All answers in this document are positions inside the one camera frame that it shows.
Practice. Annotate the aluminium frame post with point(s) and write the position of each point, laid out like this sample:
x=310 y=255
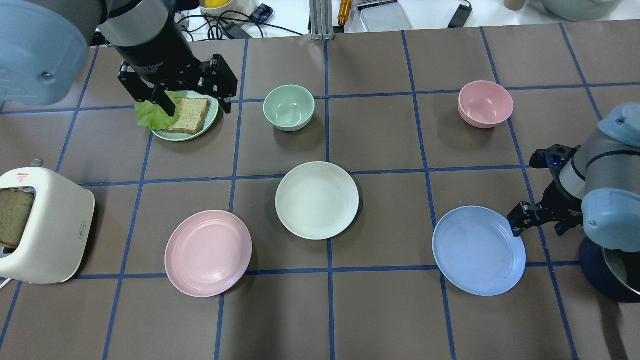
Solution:
x=321 y=20

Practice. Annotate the dark blue pot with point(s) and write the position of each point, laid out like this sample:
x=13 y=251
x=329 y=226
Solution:
x=614 y=273

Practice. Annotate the bread slice in toaster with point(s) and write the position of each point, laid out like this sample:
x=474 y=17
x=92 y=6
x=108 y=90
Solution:
x=15 y=208

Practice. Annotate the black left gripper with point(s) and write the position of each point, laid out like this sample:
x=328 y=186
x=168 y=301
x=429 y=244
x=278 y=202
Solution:
x=159 y=59

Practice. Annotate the mint green bowl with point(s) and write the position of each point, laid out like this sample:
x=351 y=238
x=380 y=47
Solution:
x=289 y=108

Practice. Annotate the white toaster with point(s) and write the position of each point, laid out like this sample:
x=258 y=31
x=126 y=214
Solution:
x=56 y=233

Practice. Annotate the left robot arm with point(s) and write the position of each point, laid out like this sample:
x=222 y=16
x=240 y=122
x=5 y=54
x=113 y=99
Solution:
x=44 y=45

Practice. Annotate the pink plate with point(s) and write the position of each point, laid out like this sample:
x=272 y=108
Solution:
x=208 y=253

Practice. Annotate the mint green plate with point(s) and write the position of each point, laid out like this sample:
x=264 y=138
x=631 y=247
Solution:
x=209 y=120

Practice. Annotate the beige bowl with toys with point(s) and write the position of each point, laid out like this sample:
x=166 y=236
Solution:
x=217 y=7

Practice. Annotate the cream white plate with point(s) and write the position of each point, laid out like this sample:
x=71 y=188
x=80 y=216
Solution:
x=317 y=200

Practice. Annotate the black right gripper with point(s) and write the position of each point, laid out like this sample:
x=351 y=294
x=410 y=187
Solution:
x=561 y=201

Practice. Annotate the pink bowl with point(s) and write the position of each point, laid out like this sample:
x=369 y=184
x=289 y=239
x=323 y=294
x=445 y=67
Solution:
x=484 y=104

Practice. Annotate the bread slice on plate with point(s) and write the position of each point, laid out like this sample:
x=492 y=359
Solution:
x=191 y=115

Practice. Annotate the black power adapter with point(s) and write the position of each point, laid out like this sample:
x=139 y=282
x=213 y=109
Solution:
x=460 y=16

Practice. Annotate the blue plate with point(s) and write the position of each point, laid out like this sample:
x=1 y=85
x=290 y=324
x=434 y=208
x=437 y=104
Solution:
x=475 y=249

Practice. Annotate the green lettuce leaf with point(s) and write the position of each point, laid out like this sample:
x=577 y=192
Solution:
x=154 y=117

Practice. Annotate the orange screwdriver handle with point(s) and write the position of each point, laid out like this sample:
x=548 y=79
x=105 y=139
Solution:
x=344 y=11

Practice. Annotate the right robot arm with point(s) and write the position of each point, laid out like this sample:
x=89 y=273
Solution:
x=595 y=185

